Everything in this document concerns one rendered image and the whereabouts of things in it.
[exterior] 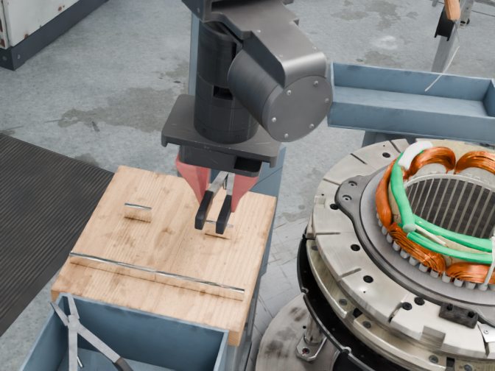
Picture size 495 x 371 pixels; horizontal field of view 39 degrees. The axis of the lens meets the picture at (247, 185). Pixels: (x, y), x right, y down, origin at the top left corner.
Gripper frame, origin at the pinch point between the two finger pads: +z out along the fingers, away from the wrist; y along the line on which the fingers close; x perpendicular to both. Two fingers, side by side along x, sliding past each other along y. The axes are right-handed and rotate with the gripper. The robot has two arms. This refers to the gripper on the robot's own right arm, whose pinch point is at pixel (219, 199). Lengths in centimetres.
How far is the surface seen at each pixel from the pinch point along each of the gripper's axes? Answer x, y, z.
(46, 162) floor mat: 123, -81, 116
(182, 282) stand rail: -5.0, -2.1, 7.3
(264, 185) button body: 21.9, 2.4, 16.5
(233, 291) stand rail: -5.0, 3.0, 6.9
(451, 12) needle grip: 38.0, 22.0, -4.9
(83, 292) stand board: -8.0, -11.1, 8.2
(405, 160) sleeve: 10.2, 17.5, -1.1
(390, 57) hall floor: 240, 35, 118
